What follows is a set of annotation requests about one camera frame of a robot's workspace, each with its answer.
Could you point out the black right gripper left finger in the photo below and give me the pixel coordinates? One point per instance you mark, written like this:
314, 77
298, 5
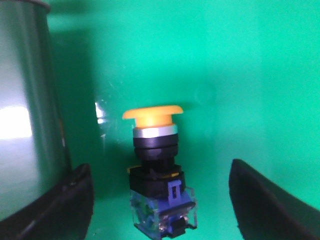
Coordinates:
62, 213

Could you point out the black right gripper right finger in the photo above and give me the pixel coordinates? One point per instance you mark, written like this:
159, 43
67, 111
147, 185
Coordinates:
265, 211

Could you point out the green plastic bin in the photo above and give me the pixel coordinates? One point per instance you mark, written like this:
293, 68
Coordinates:
245, 72

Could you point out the green conveyor belt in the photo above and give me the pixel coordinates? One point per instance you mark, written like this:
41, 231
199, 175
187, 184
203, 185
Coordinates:
33, 155

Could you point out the yellow mushroom push button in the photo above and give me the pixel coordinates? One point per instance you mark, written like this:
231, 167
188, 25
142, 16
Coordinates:
162, 205

